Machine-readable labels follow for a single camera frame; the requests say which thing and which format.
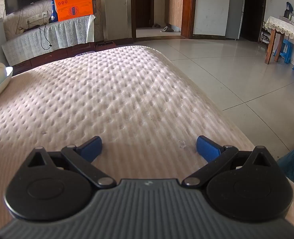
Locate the blue glass bottle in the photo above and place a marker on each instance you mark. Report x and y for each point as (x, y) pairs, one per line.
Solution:
(53, 16)

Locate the white and blue plate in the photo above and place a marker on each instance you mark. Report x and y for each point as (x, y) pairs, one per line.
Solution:
(2, 86)

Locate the blue and black appliance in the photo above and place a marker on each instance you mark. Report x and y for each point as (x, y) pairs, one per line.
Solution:
(288, 8)

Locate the brown wooden table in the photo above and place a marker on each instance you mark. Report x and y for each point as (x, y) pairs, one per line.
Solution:
(270, 47)

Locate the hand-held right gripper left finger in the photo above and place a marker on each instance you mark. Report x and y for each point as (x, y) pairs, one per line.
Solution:
(91, 148)

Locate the brown wooden door frame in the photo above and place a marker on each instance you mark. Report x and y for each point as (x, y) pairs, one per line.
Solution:
(188, 10)

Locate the black power strip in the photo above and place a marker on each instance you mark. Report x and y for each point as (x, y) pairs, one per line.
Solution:
(30, 28)

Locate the orange gift box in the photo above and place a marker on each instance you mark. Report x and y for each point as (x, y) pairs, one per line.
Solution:
(72, 2)

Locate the grey slipper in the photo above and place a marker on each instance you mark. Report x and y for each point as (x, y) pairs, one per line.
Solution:
(168, 29)
(156, 26)

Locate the silver refrigerator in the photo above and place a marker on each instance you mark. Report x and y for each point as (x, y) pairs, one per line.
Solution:
(234, 10)

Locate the dark doorway door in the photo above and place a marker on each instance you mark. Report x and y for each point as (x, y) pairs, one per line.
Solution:
(254, 10)

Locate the shoe rack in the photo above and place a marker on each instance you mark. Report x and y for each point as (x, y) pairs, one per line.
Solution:
(264, 33)

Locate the white wall socket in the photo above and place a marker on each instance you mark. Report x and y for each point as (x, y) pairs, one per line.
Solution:
(29, 20)
(44, 13)

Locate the wooden kitchen cabinet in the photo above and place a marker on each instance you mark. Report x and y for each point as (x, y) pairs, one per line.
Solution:
(174, 12)

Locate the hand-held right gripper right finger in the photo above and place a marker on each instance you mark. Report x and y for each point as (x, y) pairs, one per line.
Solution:
(208, 148)

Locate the cream lace tablecloth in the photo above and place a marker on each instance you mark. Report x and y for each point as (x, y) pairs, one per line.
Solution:
(286, 28)

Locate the dark wooden door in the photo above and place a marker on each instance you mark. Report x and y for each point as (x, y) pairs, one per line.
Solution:
(144, 5)

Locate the white lace cabinet cloth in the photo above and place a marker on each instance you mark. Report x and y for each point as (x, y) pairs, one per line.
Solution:
(62, 32)

